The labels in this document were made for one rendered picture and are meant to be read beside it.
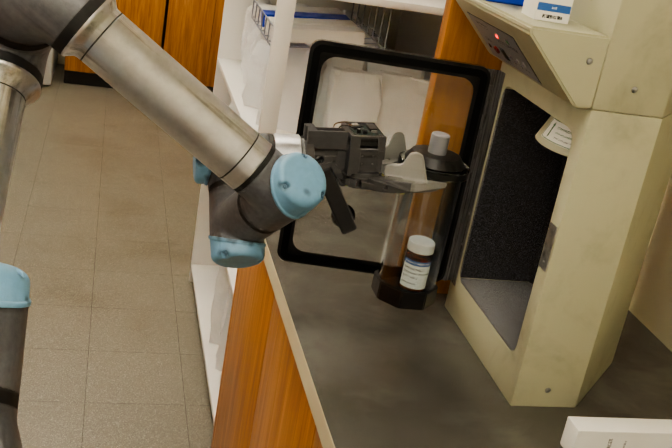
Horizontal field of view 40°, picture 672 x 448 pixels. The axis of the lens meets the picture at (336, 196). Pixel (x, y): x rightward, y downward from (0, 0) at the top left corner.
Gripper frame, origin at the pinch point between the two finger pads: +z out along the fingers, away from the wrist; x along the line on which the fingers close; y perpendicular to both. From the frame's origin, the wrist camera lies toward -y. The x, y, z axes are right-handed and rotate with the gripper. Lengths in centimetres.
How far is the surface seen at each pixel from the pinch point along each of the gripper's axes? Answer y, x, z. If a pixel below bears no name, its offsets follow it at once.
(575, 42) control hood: 24.2, -14.3, 12.0
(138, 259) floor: -122, 228, -38
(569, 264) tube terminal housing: -7.8, -14.2, 17.8
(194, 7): -62, 487, 0
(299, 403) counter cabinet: -44.0, 6.6, -15.1
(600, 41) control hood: 24.6, -14.3, 15.5
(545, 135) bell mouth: 7.2, -0.3, 17.3
